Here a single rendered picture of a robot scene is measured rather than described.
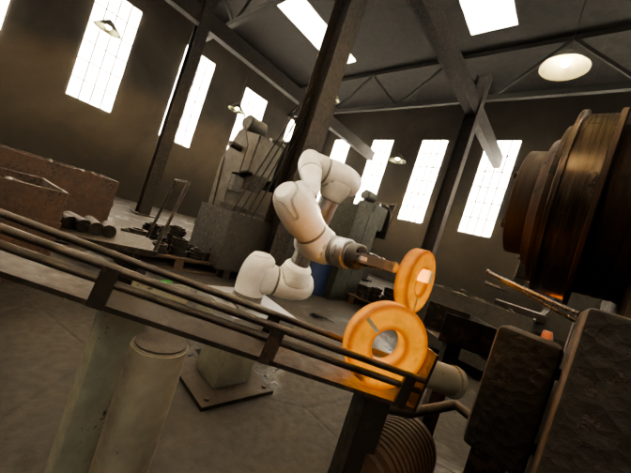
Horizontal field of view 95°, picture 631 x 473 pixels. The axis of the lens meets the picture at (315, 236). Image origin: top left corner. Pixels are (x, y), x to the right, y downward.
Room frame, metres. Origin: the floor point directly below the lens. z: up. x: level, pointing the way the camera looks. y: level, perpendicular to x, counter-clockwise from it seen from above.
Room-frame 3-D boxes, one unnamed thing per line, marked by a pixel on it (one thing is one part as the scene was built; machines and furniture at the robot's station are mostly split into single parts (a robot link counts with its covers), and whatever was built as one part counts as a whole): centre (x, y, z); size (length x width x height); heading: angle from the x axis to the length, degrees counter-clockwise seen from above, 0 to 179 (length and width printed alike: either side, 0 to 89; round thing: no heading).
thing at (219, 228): (4.16, 0.91, 0.43); 1.23 x 0.93 x 0.87; 135
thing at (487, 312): (3.22, -1.96, 0.39); 1.03 x 0.83 x 0.79; 51
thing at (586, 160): (0.73, -0.60, 1.11); 0.47 x 0.06 x 0.47; 137
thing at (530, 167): (0.80, -0.53, 1.11); 0.28 x 0.06 x 0.28; 137
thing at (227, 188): (6.11, 1.70, 1.42); 1.43 x 1.22 x 2.85; 52
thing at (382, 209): (8.93, -1.44, 1.36); 1.37 x 1.16 x 2.71; 37
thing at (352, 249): (0.81, -0.15, 0.83); 0.09 x 0.08 x 0.07; 47
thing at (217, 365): (1.49, 0.24, 0.15); 0.40 x 0.40 x 0.31; 47
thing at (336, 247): (0.86, -0.09, 0.83); 0.09 x 0.06 x 0.09; 137
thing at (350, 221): (4.72, -0.55, 0.75); 0.70 x 0.48 x 1.50; 137
